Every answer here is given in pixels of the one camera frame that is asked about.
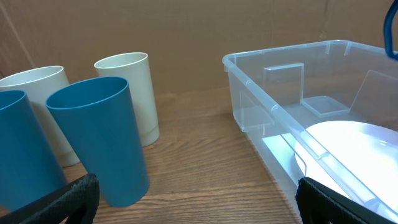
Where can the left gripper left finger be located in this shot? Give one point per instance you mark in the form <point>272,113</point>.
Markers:
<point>76,202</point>

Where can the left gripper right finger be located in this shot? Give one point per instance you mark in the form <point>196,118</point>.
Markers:
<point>318,204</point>

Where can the blue cup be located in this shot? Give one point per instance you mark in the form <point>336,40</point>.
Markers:
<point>29,167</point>
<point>97,118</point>

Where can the pink plate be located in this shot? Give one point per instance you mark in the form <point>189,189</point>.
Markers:
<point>367,150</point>

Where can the clear plastic storage bin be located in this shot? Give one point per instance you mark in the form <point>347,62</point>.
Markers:
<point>289,89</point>

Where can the beige cup far left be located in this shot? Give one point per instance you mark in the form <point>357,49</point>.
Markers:
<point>39,84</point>

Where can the beige cup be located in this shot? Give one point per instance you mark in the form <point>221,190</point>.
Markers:
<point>39,84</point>
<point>134,67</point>

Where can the beige cup back right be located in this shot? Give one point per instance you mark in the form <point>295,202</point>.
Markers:
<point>134,67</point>

